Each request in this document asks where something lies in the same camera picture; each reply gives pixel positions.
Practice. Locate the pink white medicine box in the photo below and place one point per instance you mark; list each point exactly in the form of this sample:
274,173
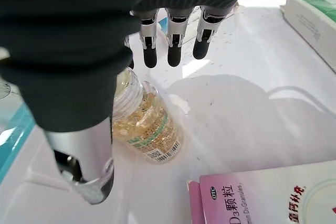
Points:
262,197

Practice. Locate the long green white medicine box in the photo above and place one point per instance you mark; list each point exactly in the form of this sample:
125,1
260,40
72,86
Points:
309,24

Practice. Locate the clear bottle of yellow capsules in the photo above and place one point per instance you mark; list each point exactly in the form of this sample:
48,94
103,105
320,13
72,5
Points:
147,129

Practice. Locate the blue-front cart drawer with medicines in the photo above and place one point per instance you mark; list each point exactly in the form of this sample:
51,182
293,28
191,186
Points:
249,108

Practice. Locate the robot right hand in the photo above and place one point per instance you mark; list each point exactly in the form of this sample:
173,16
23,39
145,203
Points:
65,37

